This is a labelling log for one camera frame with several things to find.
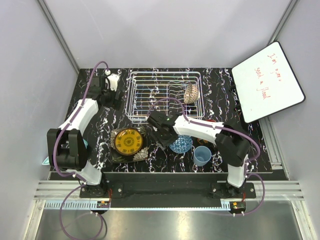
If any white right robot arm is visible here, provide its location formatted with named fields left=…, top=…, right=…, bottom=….
left=147, top=110, right=250, bottom=199

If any black floral square plate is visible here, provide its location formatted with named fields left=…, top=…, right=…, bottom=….
left=110, top=126, right=149, bottom=164

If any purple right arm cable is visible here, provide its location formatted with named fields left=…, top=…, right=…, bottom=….
left=148, top=97, right=270, bottom=216

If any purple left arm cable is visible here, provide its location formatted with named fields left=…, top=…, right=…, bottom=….
left=48, top=60, right=111, bottom=238

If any teal white object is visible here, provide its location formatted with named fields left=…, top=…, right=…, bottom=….
left=42, top=139, right=89, bottom=166

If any aluminium frame rail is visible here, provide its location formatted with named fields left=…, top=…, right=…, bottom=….
left=34, top=179, right=304, bottom=211

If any light blue plastic cup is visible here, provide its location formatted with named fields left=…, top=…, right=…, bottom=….
left=193, top=146, right=212, bottom=167

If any white wire dish rack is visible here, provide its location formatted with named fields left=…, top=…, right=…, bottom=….
left=125, top=71, right=205, bottom=124

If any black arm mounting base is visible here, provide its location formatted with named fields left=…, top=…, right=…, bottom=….
left=79, top=172, right=256, bottom=200

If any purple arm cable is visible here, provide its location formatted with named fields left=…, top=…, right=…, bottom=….
left=48, top=60, right=111, bottom=238
left=148, top=97, right=270, bottom=216

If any white dry-erase board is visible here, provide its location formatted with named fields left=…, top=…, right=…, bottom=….
left=231, top=41, right=306, bottom=123

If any red interior black mug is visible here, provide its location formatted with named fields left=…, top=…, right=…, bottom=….
left=196, top=119, right=218, bottom=146

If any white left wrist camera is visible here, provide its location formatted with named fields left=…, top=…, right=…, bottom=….
left=104, top=70, right=120, bottom=92

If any brown white patterned bowl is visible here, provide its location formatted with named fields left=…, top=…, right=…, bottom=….
left=183, top=83, right=200, bottom=104

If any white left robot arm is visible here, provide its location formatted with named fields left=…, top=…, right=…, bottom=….
left=46, top=89, right=124, bottom=198

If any yellow patterned round plate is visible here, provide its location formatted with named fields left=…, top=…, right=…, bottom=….
left=114, top=128, right=143, bottom=156

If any black marble pattern mat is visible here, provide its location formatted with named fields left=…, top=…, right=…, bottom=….
left=70, top=68, right=272, bottom=176

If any blue triangle patterned bowl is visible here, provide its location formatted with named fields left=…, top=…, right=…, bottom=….
left=169, top=135, right=193, bottom=154

